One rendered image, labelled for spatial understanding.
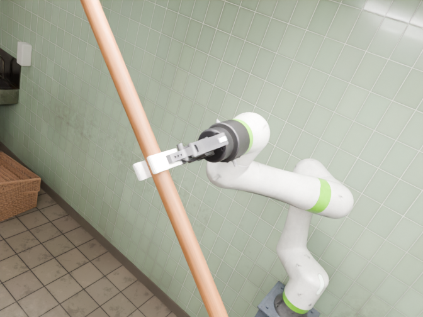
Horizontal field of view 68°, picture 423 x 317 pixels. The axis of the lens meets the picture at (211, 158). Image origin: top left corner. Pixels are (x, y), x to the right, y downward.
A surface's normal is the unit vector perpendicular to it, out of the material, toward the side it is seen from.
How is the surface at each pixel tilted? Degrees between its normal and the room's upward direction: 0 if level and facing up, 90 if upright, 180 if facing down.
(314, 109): 90
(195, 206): 90
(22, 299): 0
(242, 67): 90
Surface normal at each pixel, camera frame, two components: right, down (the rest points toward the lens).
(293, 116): -0.55, 0.21
